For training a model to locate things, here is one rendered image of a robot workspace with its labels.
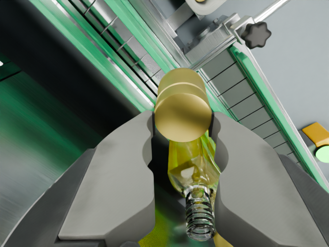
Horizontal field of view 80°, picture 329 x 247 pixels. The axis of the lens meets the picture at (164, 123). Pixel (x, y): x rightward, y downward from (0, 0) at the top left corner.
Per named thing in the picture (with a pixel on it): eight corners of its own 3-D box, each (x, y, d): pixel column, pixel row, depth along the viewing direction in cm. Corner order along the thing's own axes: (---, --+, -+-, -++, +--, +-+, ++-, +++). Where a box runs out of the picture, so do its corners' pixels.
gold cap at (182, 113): (157, 66, 14) (150, 90, 11) (207, 67, 14) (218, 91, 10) (158, 110, 16) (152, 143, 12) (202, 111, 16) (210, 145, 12)
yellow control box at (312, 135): (291, 132, 58) (304, 148, 52) (317, 119, 56) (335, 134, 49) (300, 147, 61) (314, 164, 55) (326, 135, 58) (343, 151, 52)
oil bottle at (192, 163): (169, 107, 42) (164, 189, 23) (191, 91, 39) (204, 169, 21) (185, 124, 44) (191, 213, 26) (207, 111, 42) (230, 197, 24)
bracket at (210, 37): (181, 44, 41) (182, 52, 35) (221, 11, 37) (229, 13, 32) (191, 58, 42) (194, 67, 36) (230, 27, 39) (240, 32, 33)
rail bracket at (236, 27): (174, 59, 36) (173, 85, 25) (262, -13, 30) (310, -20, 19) (184, 72, 37) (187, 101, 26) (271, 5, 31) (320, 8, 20)
